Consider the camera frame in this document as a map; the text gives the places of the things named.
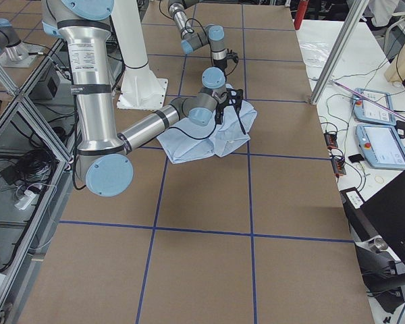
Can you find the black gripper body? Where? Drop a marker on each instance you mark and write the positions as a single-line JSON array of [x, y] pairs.
[[221, 63], [220, 107]]

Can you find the light blue button-up shirt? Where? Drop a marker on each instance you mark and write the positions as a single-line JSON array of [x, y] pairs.
[[186, 141]]

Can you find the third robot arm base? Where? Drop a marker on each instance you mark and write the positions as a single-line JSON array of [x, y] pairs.
[[14, 53]]

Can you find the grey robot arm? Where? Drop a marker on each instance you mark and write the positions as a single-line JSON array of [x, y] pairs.
[[195, 30], [109, 133]]

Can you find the clear plastic bag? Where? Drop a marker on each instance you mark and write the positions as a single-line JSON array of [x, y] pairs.
[[315, 53]]

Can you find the red object at table edge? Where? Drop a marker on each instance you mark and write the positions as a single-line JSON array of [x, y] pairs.
[[300, 13]]

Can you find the upper teach pendant tablet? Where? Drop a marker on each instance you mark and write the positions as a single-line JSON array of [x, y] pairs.
[[365, 111]]

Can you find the teach pendant tablet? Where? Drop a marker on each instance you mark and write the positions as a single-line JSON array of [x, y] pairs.
[[381, 146], [365, 111]]

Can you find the lower teach pendant tablet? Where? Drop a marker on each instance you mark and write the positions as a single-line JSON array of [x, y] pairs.
[[381, 146]]

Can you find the white power strip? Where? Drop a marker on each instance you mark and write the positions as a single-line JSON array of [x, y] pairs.
[[28, 199]]

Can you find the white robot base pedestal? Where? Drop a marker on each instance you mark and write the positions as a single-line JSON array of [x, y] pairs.
[[140, 88]]

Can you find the aluminium frame post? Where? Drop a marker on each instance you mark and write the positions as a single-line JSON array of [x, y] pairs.
[[341, 41]]

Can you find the aluminium side frame rail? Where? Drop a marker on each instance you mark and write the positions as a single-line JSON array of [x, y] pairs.
[[36, 140]]

